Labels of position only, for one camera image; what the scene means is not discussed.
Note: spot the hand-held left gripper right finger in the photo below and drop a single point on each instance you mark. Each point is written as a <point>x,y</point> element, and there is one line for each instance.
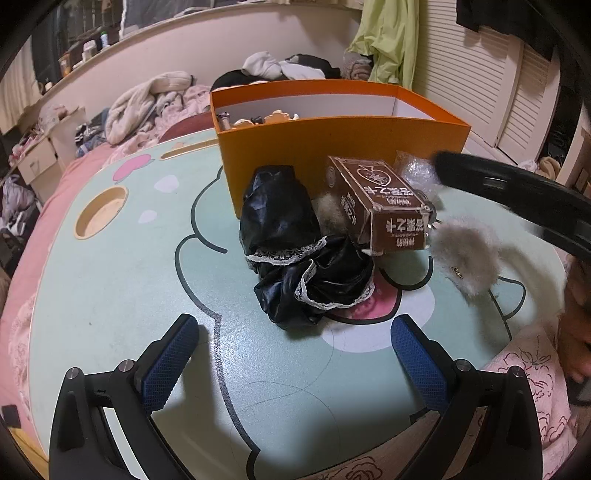
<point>420,369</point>

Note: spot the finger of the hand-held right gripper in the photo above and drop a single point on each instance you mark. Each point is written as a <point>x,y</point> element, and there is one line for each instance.
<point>517,189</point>

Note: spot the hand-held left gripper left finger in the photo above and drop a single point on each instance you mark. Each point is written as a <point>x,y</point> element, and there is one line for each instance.
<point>168,364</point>

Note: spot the grey fur pompom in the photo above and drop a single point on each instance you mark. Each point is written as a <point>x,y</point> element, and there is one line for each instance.
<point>330,214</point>
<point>466,254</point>

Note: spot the orange cardboard box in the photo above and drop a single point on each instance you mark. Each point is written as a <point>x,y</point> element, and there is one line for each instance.
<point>323,152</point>

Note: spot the green cartoon-print desktop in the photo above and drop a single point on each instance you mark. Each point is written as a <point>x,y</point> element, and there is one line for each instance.
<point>138,277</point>

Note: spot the person's right hand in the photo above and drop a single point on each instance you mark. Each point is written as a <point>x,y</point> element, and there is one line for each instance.
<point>577,314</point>

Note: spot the white louvered wardrobe doors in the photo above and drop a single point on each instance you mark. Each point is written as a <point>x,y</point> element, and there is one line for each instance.
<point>485,92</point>

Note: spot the clear plastic bag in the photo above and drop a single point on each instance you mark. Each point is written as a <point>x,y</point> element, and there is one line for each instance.
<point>415,173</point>

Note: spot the brown printed carton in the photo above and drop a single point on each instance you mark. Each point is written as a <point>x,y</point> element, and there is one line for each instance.
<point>369,194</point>

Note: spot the black hanging garment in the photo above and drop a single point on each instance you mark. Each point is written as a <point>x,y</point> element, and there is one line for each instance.
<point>508,23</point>

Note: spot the grey fur pompom behind carton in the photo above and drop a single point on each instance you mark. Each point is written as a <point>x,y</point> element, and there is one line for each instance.
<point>330,214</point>

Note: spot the black lace-trimmed cloth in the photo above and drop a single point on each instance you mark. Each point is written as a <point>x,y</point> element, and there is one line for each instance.
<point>277,217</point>

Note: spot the light green hanging cloth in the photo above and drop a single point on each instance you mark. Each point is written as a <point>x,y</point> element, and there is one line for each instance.
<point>392,41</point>

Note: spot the beige knit garment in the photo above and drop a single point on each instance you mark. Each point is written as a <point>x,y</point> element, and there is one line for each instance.
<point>355,64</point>

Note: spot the grey plastic bag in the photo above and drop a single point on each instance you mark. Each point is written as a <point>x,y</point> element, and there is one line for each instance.
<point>14,198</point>

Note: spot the black clothes pile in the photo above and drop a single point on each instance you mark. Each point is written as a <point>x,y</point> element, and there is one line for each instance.
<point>314,64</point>

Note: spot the small white cardboard box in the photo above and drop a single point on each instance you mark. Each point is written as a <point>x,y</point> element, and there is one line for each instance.
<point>39,161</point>

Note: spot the dark striped clothes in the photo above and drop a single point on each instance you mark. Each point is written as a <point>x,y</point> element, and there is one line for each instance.
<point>90,134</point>

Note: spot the white knit sweater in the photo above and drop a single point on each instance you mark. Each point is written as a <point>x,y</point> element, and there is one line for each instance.
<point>138,106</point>

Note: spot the white crumpled cloth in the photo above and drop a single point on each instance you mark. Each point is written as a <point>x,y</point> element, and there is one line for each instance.
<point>263,64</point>

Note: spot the beige curtain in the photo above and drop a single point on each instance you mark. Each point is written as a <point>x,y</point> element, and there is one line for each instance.
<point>128,18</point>
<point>18,87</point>

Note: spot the orange jar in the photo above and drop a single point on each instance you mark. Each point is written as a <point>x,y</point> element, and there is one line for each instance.
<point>64,63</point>

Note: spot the white jar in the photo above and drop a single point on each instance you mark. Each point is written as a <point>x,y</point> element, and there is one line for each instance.
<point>89,50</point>

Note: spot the white and green bottle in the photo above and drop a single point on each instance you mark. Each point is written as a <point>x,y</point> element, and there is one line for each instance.
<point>105,39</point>

